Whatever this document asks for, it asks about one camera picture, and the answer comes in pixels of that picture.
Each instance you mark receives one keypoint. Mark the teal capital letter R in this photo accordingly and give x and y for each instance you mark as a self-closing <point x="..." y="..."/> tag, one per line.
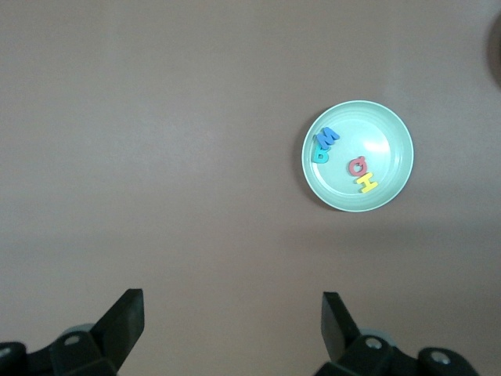
<point x="321" y="156"/>

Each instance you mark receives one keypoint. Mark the yellow capital letter H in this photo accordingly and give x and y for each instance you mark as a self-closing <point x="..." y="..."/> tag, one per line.
<point x="366" y="183"/>

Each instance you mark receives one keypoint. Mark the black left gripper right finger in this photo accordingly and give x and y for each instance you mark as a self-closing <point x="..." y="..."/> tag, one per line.
<point x="338" y="329"/>

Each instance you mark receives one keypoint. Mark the green plate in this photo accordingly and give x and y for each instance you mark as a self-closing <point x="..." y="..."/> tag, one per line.
<point x="391" y="129"/>

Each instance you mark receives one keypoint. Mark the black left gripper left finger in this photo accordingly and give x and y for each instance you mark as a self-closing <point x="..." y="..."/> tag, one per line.
<point x="125" y="321"/>

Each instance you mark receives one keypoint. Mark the red capital letter Q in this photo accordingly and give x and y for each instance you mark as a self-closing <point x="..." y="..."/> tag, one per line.
<point x="352" y="168"/>

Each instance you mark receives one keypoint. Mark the blue capital letter M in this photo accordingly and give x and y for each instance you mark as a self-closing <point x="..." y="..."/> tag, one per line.
<point x="327" y="138"/>

